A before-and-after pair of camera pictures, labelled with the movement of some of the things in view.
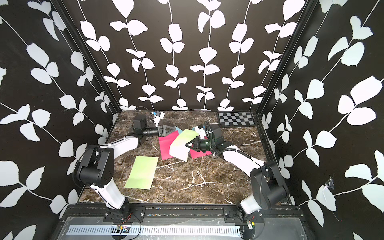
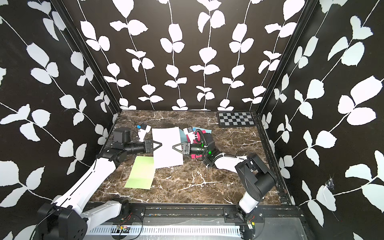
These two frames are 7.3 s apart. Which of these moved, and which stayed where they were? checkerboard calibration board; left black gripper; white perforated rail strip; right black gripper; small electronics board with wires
Moved: right black gripper; left black gripper
Stayed: small electronics board with wires; checkerboard calibration board; white perforated rail strip
